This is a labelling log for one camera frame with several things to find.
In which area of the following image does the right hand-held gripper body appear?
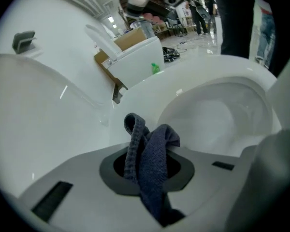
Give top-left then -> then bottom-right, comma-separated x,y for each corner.
145,0 -> 187,22

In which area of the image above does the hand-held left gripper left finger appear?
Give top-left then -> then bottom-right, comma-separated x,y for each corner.
99,147 -> 140,196

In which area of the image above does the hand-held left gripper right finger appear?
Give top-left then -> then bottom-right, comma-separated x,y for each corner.
162,150 -> 195,193

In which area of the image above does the dark blue-grey cloth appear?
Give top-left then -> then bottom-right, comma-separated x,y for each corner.
123,113 -> 186,228

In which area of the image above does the white toilet seat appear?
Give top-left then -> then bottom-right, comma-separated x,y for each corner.
110,55 -> 283,159

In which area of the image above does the white toilet with raised lid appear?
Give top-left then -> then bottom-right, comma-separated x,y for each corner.
84,24 -> 165,89

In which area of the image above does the white toilet bowl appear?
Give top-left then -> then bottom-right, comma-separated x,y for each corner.
158,76 -> 274,156

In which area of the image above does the white toilet tank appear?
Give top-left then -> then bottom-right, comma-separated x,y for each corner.
0,0 -> 119,106

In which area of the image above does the white toilet lid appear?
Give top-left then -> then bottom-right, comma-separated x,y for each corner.
0,54 -> 116,199

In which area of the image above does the dark chair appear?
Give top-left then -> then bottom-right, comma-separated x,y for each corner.
166,17 -> 186,36

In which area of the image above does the brown cardboard box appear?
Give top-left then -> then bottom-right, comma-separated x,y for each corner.
94,29 -> 147,87

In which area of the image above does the green plastic bottle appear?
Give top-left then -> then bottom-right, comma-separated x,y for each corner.
150,62 -> 161,75

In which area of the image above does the person's leg in dark trousers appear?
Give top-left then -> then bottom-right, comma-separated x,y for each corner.
211,0 -> 285,78

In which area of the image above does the coil of black cables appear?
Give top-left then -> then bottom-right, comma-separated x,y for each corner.
162,46 -> 181,63

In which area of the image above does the grey holder bracket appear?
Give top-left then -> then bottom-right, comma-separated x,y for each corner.
12,30 -> 37,55

